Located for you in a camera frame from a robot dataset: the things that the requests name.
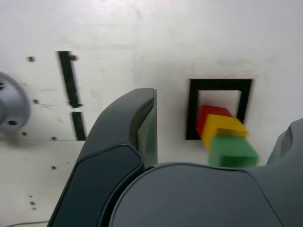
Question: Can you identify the yellow cube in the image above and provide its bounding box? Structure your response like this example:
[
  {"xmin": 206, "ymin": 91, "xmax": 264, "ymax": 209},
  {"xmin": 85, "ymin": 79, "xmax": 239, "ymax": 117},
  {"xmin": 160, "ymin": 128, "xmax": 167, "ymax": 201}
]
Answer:
[{"xmin": 200, "ymin": 114, "xmax": 249, "ymax": 152}]

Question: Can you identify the red cube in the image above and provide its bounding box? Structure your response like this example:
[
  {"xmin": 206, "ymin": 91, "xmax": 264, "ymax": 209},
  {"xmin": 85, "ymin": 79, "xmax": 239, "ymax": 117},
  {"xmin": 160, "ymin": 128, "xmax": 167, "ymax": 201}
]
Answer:
[{"xmin": 196, "ymin": 105, "xmax": 234, "ymax": 138}]

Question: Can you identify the black tape square outline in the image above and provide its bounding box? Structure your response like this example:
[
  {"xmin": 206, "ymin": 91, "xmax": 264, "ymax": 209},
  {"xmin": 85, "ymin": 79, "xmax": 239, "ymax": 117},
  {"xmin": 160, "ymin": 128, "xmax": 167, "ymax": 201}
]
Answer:
[{"xmin": 186, "ymin": 79, "xmax": 253, "ymax": 140}]

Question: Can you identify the green cube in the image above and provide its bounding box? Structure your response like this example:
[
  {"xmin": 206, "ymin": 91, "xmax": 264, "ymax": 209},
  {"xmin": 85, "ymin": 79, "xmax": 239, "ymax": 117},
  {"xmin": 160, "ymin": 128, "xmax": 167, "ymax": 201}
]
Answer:
[{"xmin": 207, "ymin": 136, "xmax": 258, "ymax": 168}]

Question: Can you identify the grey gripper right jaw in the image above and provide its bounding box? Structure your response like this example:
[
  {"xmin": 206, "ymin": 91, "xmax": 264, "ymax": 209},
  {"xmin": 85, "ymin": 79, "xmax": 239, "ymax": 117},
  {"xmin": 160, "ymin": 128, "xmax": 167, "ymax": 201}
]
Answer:
[{"xmin": 107, "ymin": 118, "xmax": 303, "ymax": 227}]

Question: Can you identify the black tape strip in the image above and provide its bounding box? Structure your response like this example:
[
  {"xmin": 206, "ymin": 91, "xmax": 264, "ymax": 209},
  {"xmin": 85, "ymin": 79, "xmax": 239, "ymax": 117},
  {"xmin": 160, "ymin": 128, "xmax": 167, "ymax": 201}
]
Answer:
[{"xmin": 56, "ymin": 51, "xmax": 86, "ymax": 141}]

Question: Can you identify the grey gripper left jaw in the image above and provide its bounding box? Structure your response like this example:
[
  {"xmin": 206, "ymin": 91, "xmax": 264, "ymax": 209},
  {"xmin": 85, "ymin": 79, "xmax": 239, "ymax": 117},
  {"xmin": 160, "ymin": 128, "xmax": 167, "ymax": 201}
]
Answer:
[{"xmin": 48, "ymin": 87, "xmax": 159, "ymax": 227}]

